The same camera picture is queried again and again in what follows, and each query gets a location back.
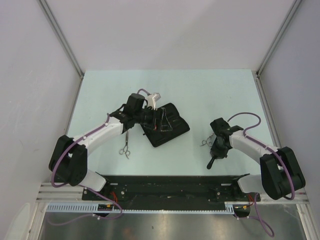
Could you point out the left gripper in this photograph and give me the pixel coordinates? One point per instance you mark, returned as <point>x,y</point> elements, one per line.
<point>161,124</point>

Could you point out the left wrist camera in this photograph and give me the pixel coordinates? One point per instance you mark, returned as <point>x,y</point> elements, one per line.
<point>152,100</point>

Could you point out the left aluminium frame post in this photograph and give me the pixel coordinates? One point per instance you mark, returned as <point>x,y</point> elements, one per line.
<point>54,24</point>

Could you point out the silver scissors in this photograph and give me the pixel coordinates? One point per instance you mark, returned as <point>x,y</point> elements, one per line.
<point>205,142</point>
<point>125,150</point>

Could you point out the right silver scissors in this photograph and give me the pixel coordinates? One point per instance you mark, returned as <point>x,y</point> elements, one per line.
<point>205,142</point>

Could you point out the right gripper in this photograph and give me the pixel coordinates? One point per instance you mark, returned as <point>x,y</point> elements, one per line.
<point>220,154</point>

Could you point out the white cable duct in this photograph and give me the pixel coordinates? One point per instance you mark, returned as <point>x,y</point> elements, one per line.
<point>105,208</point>

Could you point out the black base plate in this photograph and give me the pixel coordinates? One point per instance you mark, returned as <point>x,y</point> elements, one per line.
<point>174,191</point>

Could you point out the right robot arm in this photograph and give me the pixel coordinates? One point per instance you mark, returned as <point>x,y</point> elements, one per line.
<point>280,173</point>

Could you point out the aluminium frame post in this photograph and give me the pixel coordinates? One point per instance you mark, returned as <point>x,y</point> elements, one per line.
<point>290,15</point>
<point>54,24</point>

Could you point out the black zip tool case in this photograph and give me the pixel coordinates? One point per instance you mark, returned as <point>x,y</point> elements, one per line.
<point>174,127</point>

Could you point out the black handle comb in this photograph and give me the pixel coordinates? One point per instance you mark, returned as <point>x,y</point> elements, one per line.
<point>211,162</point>

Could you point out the right aluminium frame post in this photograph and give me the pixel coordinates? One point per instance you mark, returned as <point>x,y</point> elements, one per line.
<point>290,15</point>

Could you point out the left silver scissors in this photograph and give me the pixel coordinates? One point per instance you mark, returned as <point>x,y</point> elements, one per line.
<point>125,150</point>

